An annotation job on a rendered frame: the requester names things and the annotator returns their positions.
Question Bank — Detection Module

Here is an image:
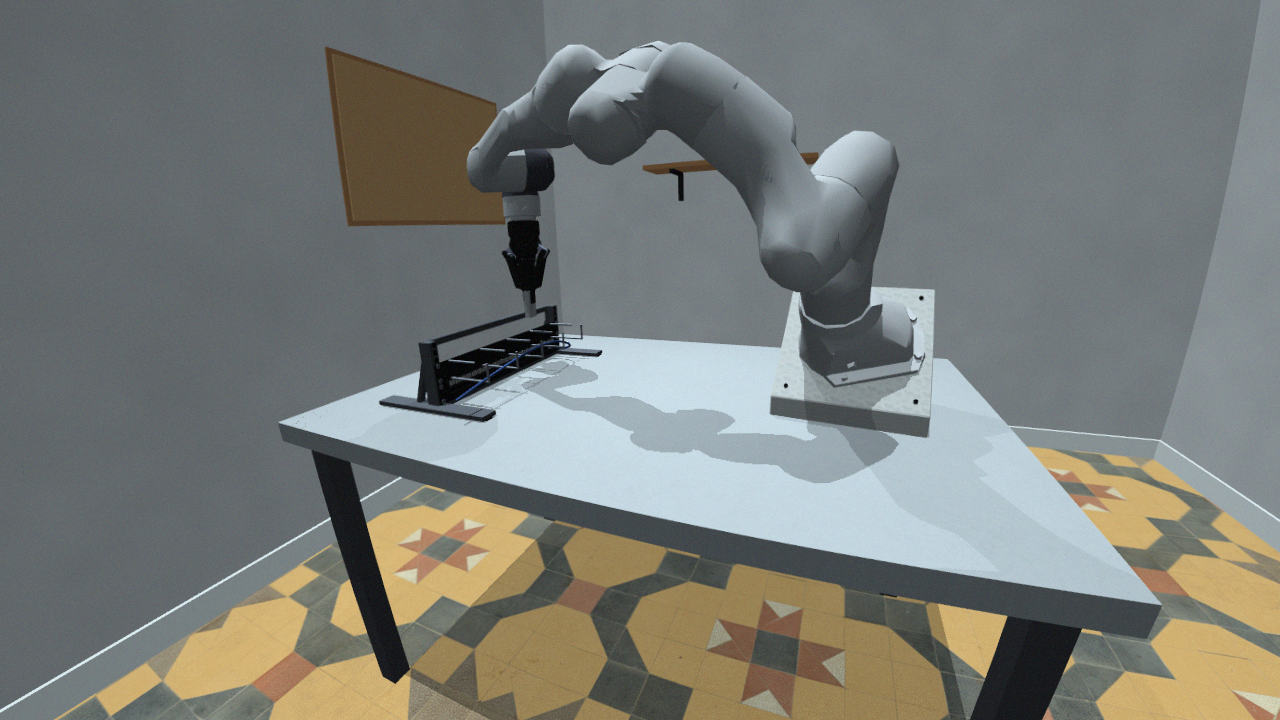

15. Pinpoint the black patch panel rack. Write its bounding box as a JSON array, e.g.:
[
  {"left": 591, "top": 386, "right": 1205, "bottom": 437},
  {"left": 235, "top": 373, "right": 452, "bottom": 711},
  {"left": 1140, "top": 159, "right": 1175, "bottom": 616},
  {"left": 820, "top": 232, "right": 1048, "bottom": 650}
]
[{"left": 379, "top": 305, "right": 602, "bottom": 421}]

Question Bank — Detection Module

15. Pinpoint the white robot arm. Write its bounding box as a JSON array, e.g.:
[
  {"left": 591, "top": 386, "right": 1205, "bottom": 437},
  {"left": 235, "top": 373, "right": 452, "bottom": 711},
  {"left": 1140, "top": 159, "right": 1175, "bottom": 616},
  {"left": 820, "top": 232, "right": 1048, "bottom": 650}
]
[{"left": 467, "top": 41, "right": 925, "bottom": 388}]

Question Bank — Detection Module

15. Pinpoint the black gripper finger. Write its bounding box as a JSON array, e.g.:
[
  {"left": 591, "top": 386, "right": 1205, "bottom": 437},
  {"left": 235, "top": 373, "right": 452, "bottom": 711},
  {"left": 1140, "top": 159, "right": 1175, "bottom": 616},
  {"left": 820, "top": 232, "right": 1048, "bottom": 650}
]
[
  {"left": 524, "top": 243, "right": 550, "bottom": 318},
  {"left": 502, "top": 245, "right": 529, "bottom": 318}
]

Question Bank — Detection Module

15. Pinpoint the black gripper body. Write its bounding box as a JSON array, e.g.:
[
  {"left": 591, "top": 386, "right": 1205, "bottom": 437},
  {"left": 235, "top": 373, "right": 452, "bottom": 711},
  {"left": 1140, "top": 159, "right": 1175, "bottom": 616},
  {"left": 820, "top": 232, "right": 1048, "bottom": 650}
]
[{"left": 507, "top": 220, "right": 541, "bottom": 259}]

